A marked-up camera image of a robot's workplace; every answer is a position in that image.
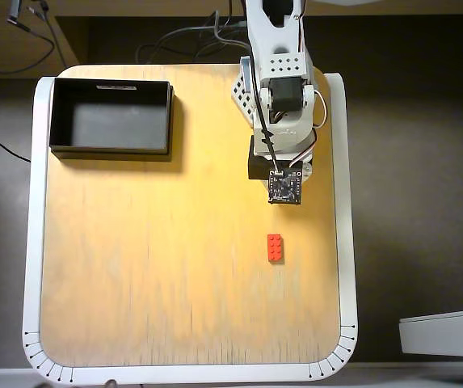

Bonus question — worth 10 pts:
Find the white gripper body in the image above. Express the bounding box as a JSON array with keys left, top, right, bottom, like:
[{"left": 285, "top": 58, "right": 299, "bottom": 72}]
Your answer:
[{"left": 252, "top": 115, "right": 318, "bottom": 179}]

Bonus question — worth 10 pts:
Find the red lego block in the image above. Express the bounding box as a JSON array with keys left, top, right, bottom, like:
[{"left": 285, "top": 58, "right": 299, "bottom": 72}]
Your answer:
[{"left": 267, "top": 233, "right": 285, "bottom": 264}]

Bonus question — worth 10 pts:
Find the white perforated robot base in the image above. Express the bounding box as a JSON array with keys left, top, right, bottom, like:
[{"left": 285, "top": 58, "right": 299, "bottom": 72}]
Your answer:
[{"left": 230, "top": 56, "right": 261, "bottom": 130}]

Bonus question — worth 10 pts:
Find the black rectangular bin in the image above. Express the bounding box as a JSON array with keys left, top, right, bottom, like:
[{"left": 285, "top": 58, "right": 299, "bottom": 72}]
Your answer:
[{"left": 48, "top": 77, "right": 175, "bottom": 162}]

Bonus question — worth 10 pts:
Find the white appliance housing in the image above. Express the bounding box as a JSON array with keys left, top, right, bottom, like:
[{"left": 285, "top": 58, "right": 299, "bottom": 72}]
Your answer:
[{"left": 398, "top": 306, "right": 463, "bottom": 359}]

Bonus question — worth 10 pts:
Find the white board strip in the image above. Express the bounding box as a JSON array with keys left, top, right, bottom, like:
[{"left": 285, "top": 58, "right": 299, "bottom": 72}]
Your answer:
[{"left": 0, "top": 365, "right": 463, "bottom": 388}]

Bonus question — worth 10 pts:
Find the black camera cable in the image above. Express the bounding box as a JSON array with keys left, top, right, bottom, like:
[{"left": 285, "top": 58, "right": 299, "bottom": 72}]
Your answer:
[{"left": 250, "top": 56, "right": 283, "bottom": 175}]

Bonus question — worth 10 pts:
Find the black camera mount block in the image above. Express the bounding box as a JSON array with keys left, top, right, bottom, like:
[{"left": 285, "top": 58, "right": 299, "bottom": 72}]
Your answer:
[{"left": 248, "top": 145, "right": 273, "bottom": 181}]

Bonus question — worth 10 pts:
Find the servo wire bundle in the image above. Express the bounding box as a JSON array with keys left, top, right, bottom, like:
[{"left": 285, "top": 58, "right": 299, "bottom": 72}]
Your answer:
[{"left": 290, "top": 89, "right": 330, "bottom": 169}]

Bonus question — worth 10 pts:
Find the black camera circuit board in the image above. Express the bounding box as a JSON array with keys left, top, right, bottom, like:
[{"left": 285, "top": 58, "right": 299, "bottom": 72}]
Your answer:
[{"left": 267, "top": 169, "right": 304, "bottom": 206}]

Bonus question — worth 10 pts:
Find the grey cable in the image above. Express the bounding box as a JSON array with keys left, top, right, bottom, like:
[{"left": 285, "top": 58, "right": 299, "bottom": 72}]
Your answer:
[{"left": 149, "top": 11, "right": 252, "bottom": 57}]

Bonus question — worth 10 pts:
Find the black looped cable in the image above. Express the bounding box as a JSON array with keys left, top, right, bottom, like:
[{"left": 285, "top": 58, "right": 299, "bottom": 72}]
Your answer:
[{"left": 136, "top": 38, "right": 216, "bottom": 65}]

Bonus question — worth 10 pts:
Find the thin black cable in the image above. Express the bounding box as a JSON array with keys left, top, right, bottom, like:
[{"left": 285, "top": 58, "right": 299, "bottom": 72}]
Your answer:
[
  {"left": 28, "top": 0, "right": 69, "bottom": 68},
  {"left": 0, "top": 18, "right": 57, "bottom": 77}
]

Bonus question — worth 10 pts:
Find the white table edge frame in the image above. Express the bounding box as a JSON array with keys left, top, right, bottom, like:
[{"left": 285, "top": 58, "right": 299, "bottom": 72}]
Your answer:
[{"left": 21, "top": 72, "right": 360, "bottom": 385}]

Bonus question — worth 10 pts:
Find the grey cable connector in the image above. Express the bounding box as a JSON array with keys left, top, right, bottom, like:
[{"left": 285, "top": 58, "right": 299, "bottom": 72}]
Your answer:
[{"left": 6, "top": 0, "right": 24, "bottom": 25}]

